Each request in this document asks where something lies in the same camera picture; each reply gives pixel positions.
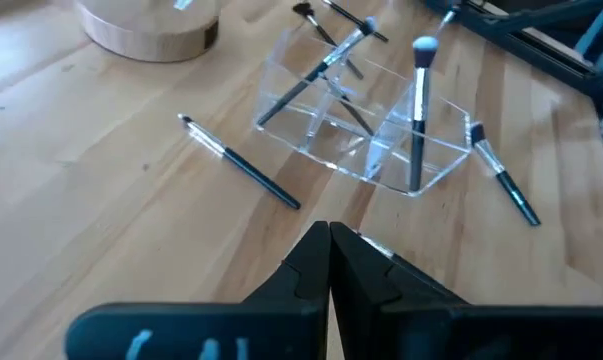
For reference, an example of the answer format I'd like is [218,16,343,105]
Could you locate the clear acrylic organizer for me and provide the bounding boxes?
[253,24,473,198]

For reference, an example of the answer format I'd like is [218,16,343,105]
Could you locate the medium pale-tipped makeup brush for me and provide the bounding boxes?
[468,121,542,228]

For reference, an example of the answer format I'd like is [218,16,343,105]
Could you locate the dark fluffy head makeup brush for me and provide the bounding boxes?
[291,1,366,81]

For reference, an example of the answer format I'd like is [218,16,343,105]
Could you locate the grey metal frame table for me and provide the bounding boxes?
[574,4,603,71]

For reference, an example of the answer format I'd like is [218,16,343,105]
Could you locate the table lamp white shade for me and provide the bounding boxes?
[73,0,221,64]

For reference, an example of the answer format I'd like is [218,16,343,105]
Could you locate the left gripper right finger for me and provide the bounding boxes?
[330,222,603,360]

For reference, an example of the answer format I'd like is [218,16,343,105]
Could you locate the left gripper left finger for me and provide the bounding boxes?
[64,221,331,360]

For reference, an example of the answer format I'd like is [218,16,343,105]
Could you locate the black aluminium frame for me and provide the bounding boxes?
[423,0,603,199]

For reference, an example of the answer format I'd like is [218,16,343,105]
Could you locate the large pale-tipped fluffy makeup brush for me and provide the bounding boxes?
[408,34,441,193]

